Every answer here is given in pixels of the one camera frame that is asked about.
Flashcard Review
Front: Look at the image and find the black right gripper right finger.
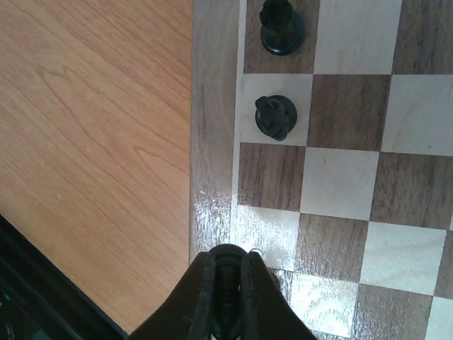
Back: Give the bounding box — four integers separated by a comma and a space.
240, 251, 316, 340

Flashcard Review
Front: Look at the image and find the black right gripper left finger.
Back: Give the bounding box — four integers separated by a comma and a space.
128, 252, 216, 340

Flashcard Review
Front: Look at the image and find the black chess piece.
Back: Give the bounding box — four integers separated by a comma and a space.
210, 244, 246, 339

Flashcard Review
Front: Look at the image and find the black knight piece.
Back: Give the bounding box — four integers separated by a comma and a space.
255, 95, 298, 142

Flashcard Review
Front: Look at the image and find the black rook piece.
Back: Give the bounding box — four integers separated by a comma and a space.
259, 0, 304, 56

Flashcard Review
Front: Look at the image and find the wooden chess board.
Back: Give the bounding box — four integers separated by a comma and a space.
189, 1, 452, 339

